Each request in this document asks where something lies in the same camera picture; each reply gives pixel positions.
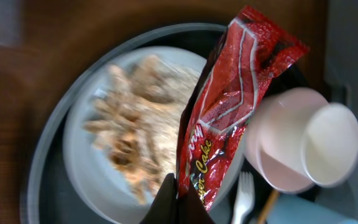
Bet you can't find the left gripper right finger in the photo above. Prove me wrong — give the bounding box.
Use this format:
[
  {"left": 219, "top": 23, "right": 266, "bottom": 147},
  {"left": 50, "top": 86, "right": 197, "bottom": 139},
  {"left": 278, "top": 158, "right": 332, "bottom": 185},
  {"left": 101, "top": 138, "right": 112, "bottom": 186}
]
[{"left": 177, "top": 185, "right": 214, "bottom": 224}]

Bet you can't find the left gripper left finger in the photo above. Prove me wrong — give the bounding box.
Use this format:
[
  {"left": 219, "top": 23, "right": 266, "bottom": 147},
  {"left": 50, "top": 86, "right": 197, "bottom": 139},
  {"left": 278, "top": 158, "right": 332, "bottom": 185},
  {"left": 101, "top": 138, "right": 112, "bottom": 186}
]
[{"left": 139, "top": 174, "right": 177, "bottom": 224}]

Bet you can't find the blue plastic cup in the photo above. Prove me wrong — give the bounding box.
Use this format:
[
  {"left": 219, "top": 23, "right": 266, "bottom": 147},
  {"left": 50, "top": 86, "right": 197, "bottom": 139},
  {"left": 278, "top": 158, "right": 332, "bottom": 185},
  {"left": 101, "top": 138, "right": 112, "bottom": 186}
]
[{"left": 266, "top": 195, "right": 358, "bottom": 224}]

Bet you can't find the pink saucer bowl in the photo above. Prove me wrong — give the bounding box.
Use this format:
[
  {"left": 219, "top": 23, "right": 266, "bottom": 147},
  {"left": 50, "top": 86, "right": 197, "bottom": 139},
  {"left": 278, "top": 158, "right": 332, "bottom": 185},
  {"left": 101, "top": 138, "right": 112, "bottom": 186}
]
[{"left": 244, "top": 88, "right": 328, "bottom": 194}]

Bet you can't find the cream paper cup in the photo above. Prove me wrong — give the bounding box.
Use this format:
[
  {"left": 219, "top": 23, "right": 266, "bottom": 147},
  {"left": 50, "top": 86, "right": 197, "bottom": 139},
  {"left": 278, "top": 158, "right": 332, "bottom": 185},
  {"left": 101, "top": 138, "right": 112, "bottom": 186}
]
[{"left": 256, "top": 93, "right": 358, "bottom": 188}]

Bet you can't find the red snack wrapper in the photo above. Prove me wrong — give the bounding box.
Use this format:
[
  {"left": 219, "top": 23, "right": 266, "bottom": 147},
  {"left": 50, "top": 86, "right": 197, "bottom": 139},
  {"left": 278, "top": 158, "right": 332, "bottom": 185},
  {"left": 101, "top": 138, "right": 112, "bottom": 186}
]
[{"left": 177, "top": 6, "right": 308, "bottom": 209}]

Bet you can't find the white plastic fork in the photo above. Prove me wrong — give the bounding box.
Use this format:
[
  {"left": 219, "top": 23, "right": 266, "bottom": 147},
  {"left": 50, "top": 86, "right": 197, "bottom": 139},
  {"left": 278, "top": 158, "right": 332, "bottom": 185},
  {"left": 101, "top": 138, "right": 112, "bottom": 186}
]
[{"left": 231, "top": 172, "right": 255, "bottom": 224}]

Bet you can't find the wooden chopstick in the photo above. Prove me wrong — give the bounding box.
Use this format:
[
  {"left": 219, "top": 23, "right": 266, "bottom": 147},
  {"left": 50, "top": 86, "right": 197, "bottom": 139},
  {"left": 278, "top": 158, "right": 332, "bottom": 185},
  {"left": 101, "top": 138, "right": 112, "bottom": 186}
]
[{"left": 257, "top": 190, "right": 280, "bottom": 224}]

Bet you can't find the round black serving tray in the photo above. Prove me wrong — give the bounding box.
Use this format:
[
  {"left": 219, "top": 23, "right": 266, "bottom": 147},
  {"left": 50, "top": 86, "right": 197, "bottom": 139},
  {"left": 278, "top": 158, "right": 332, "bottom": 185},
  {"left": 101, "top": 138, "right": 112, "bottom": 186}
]
[{"left": 20, "top": 22, "right": 323, "bottom": 224}]

